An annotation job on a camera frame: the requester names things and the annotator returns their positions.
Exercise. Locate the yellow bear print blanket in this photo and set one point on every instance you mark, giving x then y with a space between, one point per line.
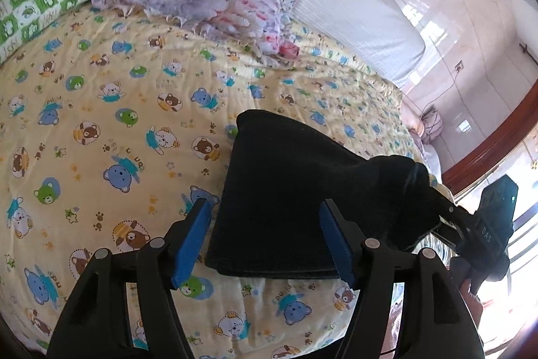
105 111

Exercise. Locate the white cloth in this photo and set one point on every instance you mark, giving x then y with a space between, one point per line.
433 159

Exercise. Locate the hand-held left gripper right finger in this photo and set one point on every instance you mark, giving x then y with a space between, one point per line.
336 245

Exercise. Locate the wall socket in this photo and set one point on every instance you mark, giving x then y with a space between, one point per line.
460 66

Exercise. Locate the person's right hand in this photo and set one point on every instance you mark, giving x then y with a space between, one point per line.
470 291

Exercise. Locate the red wooden frame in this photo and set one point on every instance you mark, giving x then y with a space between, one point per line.
496 140

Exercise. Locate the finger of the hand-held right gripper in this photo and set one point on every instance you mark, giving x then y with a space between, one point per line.
447 233
456 212

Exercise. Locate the white striped headboard cushion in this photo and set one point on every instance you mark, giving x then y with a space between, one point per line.
336 18

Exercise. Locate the pink bed sheet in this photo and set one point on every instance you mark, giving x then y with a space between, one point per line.
395 325

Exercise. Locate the black pants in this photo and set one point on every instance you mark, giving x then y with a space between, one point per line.
286 195

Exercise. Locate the pink bag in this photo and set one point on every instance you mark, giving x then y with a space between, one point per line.
431 125

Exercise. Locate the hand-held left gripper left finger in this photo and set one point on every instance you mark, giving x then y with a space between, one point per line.
191 245

